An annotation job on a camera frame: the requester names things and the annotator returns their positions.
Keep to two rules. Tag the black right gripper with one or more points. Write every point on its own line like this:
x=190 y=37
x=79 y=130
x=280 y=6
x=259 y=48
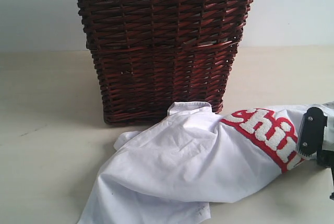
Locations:
x=326 y=156

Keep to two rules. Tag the white t-shirt red lettering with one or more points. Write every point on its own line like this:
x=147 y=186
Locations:
x=171 y=172

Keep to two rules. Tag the dark red wicker basket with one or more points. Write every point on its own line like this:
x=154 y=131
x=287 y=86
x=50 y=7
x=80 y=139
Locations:
x=151 y=53

